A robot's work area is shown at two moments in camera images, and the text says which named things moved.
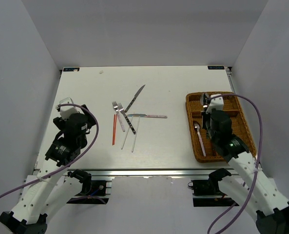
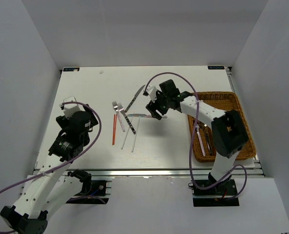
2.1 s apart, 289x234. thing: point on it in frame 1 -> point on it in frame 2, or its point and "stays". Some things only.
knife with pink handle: x=142 y=115 stays
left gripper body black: x=91 y=121 stays
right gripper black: x=206 y=115 -> x=152 y=107
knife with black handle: x=136 y=95 stays
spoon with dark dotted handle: x=203 y=99 -> x=208 y=140
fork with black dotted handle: x=121 y=108 stays
